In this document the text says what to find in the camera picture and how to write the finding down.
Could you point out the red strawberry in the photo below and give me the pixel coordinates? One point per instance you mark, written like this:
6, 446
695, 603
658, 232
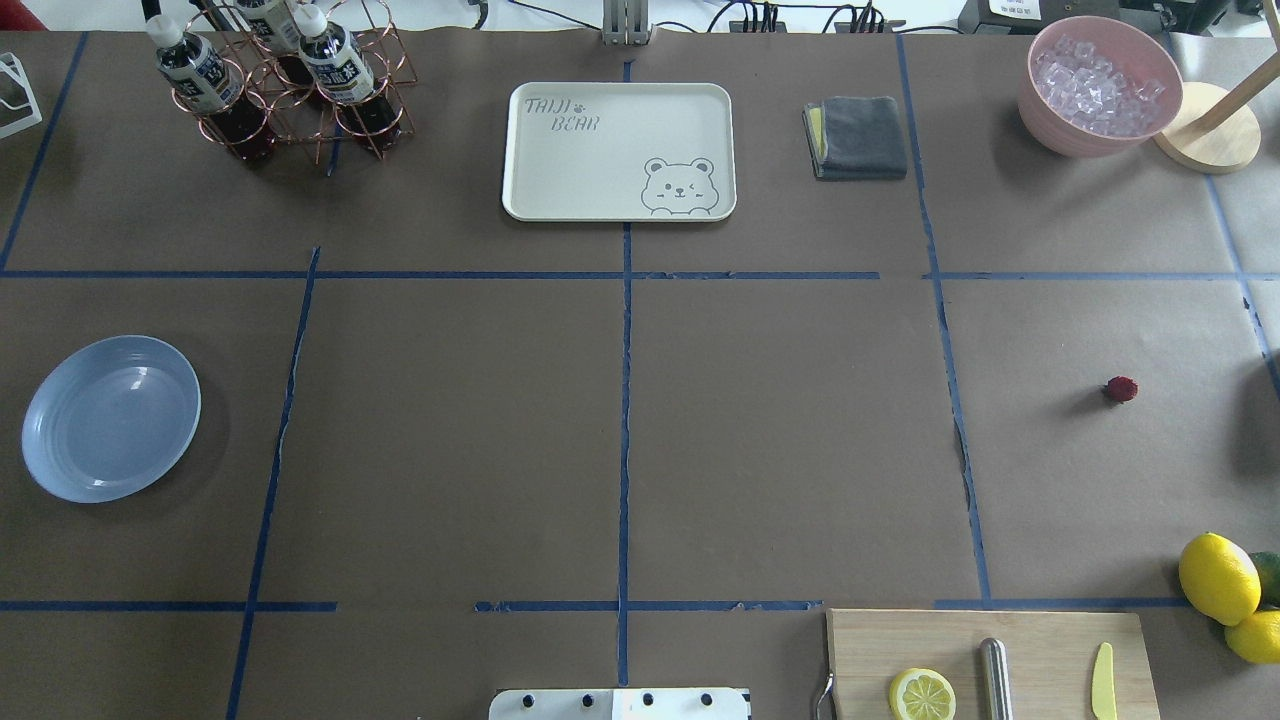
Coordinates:
1120, 389

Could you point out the blue plastic plate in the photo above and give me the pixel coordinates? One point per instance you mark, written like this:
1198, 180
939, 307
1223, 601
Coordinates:
111, 419

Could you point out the cream bear tray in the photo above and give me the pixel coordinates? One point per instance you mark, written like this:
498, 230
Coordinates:
619, 152

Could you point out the grey folded cloth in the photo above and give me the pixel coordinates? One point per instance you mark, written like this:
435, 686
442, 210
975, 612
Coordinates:
856, 139

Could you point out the tea bottle white cap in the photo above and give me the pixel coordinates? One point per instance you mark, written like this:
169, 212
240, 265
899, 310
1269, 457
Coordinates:
208, 87
276, 31
333, 58

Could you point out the lemon half slice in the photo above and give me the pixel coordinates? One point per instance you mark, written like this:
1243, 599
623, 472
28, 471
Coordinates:
921, 693

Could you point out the pink bowl of ice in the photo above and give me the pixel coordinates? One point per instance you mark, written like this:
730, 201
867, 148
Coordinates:
1095, 86

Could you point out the yellow plastic knife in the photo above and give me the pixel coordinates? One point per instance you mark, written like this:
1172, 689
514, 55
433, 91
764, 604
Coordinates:
1103, 688

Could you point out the yellow lemon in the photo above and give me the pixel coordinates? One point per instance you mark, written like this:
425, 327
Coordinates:
1219, 579
1255, 639

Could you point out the wooden cup stand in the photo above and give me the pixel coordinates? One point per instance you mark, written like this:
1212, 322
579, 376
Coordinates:
1214, 131

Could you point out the green lime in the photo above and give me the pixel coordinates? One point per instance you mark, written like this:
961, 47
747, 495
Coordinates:
1267, 565

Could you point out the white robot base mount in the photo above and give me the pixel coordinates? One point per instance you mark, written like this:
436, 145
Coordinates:
623, 703

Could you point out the copper wire bottle rack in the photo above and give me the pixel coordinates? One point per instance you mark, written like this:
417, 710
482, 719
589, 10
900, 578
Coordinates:
295, 122

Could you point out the white wire rack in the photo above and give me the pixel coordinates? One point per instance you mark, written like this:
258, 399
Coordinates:
19, 106

